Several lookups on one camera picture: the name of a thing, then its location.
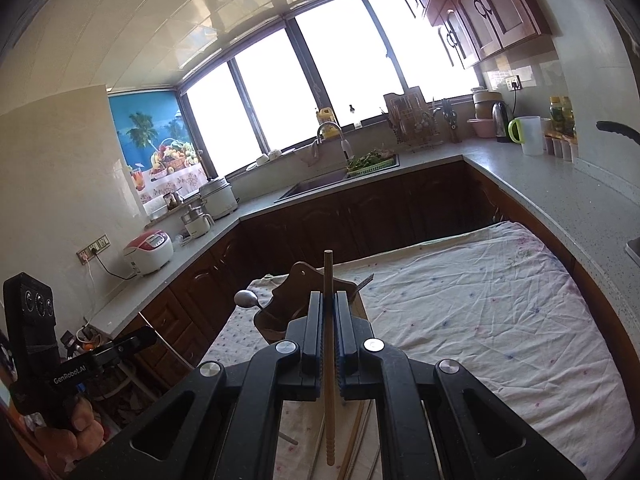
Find fruit print window blind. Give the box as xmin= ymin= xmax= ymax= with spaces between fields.
xmin=109 ymin=91 xmax=212 ymax=207

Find dish drying rack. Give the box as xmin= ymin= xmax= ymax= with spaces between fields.
xmin=382 ymin=91 xmax=444 ymax=154

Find green vegetable basket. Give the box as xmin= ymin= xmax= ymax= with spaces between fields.
xmin=346 ymin=151 xmax=397 ymax=179

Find metal faucet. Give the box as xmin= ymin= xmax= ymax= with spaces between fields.
xmin=312 ymin=121 xmax=355 ymax=167

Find metal spoon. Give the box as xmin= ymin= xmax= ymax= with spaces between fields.
xmin=234 ymin=290 xmax=267 ymax=312

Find wooden utensil holder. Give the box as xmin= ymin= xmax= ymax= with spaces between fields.
xmin=253 ymin=261 xmax=372 ymax=347

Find kitchen sink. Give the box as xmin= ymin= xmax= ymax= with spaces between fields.
xmin=274 ymin=167 xmax=352 ymax=205

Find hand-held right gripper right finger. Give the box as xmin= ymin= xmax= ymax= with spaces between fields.
xmin=335 ymin=291 xmax=591 ymax=480

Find grooved light wooden chopstick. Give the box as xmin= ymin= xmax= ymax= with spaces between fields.
xmin=323 ymin=249 xmax=336 ymax=467

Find long wall outlet strip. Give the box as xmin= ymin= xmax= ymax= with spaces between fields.
xmin=76 ymin=234 xmax=111 ymax=265

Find person's left hand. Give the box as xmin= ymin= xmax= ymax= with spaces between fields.
xmin=20 ymin=402 xmax=107 ymax=476

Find small white kitchen appliance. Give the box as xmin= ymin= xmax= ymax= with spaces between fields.
xmin=180 ymin=205 xmax=214 ymax=240

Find white power cord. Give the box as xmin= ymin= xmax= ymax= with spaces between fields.
xmin=85 ymin=254 xmax=138 ymax=283

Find wooden base cabinets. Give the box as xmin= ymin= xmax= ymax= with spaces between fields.
xmin=120 ymin=160 xmax=506 ymax=396

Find floral white tablecloth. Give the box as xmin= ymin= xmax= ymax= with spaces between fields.
xmin=200 ymin=220 xmax=637 ymax=480

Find white red rice cooker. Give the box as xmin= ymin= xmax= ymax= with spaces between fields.
xmin=123 ymin=230 xmax=175 ymax=277

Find beige lidded pot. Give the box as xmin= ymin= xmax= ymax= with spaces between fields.
xmin=472 ymin=89 xmax=504 ymax=121

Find steel electric kettle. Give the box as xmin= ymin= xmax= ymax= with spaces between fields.
xmin=492 ymin=101 xmax=512 ymax=142

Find plain light wooden chopstick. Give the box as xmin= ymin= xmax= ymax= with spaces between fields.
xmin=339 ymin=400 xmax=374 ymax=480

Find cluttered storage rack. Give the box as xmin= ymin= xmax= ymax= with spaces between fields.
xmin=60 ymin=310 xmax=171 ymax=431

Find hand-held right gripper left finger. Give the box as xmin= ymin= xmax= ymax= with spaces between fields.
xmin=65 ymin=291 xmax=326 ymax=480

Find spice jar rack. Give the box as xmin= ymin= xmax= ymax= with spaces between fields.
xmin=544 ymin=132 xmax=577 ymax=163

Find large kitchen window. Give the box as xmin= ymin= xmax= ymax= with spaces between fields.
xmin=177 ymin=0 xmax=482 ymax=177

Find wooden upper cabinets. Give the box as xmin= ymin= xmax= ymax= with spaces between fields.
xmin=377 ymin=0 xmax=554 ymax=69

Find white pitcher green handle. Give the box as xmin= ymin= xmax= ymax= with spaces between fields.
xmin=508 ymin=116 xmax=544 ymax=157

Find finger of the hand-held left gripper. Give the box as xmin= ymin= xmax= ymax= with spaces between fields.
xmin=95 ymin=325 xmax=158 ymax=367

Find large white steamer pot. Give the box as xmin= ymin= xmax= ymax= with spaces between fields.
xmin=199 ymin=176 xmax=240 ymax=220

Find pink bowl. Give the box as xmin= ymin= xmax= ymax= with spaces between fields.
xmin=466 ymin=118 xmax=496 ymax=139

